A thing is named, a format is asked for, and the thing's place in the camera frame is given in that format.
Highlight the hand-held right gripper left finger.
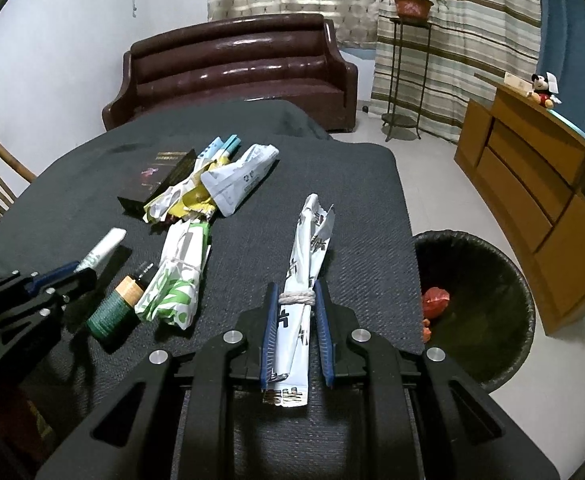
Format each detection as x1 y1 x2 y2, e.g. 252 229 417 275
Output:
35 282 280 480

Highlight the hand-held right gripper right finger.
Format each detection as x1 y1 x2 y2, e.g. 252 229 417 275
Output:
313 280 560 480

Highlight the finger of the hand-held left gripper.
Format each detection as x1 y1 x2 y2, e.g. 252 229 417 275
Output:
0 261 80 306
0 267 98 333

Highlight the white tube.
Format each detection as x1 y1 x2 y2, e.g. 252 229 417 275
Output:
74 227 127 275

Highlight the white wrapper with string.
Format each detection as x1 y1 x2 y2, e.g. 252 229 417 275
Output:
261 192 335 406

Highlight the trash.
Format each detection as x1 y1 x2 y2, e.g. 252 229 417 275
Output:
117 148 198 213

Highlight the yellow white wrapper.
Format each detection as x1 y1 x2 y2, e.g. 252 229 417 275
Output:
142 157 230 226

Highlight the white packet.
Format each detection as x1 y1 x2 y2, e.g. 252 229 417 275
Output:
201 143 280 218

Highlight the black trash bin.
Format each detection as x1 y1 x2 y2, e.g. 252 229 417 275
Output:
412 230 537 393

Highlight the teal white stick sachet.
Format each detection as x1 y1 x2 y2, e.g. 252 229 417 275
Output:
195 136 226 171

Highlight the light blue stick sachet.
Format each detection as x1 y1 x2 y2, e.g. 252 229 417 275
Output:
217 134 243 161

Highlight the green bottle with wooden cap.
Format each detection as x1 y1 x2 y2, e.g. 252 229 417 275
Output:
86 260 157 346

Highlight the green white rolled wrapper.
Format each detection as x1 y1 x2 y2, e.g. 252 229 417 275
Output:
135 220 212 331

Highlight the wooden chair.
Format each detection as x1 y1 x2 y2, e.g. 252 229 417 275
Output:
0 126 37 233

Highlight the red crumpled wrapper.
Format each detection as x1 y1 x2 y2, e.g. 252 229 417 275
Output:
421 287 451 320

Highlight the dark grey tablecloth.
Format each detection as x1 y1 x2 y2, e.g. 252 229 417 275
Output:
0 99 425 480

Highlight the wooden cabinet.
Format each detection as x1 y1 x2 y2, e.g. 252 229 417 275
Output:
455 74 585 337

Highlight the brown leather sofa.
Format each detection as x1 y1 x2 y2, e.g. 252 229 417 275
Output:
102 12 359 133

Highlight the white box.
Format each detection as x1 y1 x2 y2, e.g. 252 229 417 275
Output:
502 72 535 97

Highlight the black metal plant stand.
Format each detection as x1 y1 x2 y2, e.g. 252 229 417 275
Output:
381 16 432 142

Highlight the mouse plush toy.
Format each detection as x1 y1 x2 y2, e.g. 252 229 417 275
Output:
528 72 563 110

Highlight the striped curtain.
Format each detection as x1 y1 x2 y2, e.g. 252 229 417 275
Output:
371 0 543 143

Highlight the potted plant in terracotta pot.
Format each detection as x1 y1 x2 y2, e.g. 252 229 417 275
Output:
378 0 448 23

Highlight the blue curtain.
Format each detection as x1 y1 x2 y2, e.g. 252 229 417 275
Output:
535 0 585 161

